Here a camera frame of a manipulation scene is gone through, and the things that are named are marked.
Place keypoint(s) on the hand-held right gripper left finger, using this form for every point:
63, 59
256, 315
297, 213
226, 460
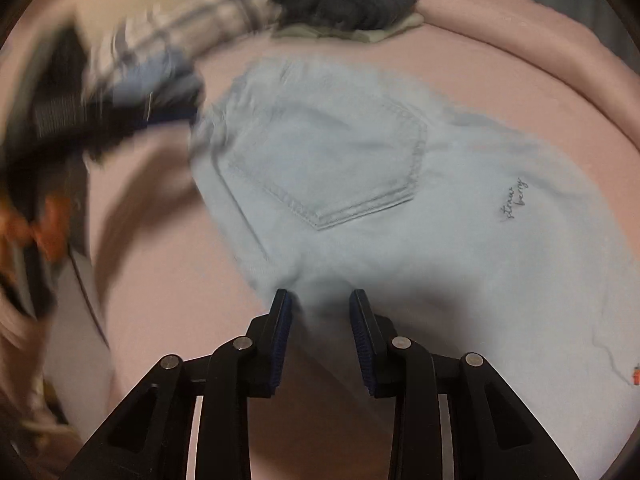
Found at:
280, 332

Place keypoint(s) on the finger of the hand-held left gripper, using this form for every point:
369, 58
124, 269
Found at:
170, 116

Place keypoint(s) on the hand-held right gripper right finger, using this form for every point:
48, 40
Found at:
361, 340

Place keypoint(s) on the light blue denim pants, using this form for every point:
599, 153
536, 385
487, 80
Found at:
350, 160

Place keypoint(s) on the plaid pants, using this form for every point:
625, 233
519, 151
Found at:
210, 15

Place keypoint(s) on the blue denim garment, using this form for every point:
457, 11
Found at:
150, 77

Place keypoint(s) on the pink bed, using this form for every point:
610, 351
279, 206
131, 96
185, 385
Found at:
150, 220

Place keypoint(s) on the dark grey folded clothing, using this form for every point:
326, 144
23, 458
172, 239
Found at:
350, 0

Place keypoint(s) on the light green folded cloth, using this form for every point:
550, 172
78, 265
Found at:
400, 29

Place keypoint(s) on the pink duvet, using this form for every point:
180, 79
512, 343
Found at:
540, 25

